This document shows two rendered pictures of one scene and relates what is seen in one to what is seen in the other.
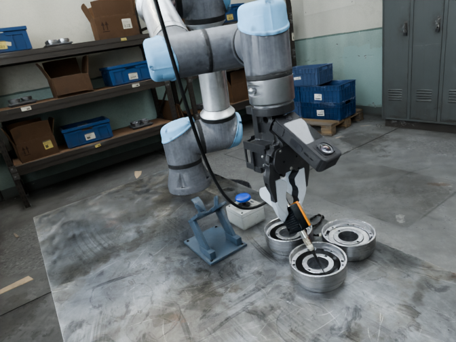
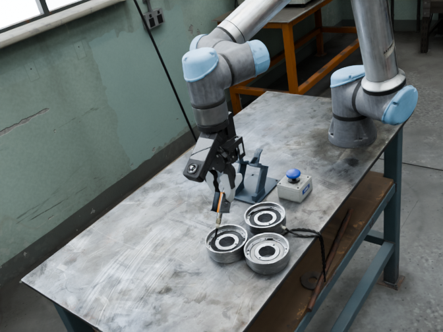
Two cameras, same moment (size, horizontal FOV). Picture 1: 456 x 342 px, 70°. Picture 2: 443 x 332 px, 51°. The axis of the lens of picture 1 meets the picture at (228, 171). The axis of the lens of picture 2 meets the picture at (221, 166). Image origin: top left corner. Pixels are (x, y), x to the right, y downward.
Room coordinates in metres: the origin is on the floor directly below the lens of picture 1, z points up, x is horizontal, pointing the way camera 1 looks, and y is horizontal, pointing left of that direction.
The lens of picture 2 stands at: (0.28, -0.99, 1.57)
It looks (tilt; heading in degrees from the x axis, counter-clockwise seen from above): 31 degrees down; 74
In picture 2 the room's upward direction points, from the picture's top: 12 degrees counter-clockwise
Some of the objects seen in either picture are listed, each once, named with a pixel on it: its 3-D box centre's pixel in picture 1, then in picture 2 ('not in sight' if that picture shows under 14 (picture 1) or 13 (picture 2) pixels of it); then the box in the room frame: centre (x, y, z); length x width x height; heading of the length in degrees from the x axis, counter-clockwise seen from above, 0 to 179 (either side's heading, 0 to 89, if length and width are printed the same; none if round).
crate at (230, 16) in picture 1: (222, 15); not in sight; (4.95, -0.29, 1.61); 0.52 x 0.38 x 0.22; 124
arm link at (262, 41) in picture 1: (264, 41); (204, 77); (0.55, -0.09, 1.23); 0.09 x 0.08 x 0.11; 10
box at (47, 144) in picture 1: (33, 138); not in sight; (3.55, 2.01, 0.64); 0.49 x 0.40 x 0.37; 126
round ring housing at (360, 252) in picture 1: (348, 239); (267, 253); (0.57, -0.22, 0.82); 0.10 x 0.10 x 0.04
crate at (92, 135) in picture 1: (86, 131); not in sight; (3.85, 1.55, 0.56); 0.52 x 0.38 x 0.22; 118
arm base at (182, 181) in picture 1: (187, 172); (351, 122); (1.06, 0.14, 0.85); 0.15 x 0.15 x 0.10
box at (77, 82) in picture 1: (66, 77); not in sight; (3.83, 1.56, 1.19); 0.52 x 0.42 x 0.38; 121
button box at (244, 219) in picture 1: (243, 211); (295, 185); (0.76, -0.02, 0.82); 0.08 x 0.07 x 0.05; 31
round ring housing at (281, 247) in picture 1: (288, 235); (265, 220); (0.62, -0.11, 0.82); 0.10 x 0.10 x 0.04
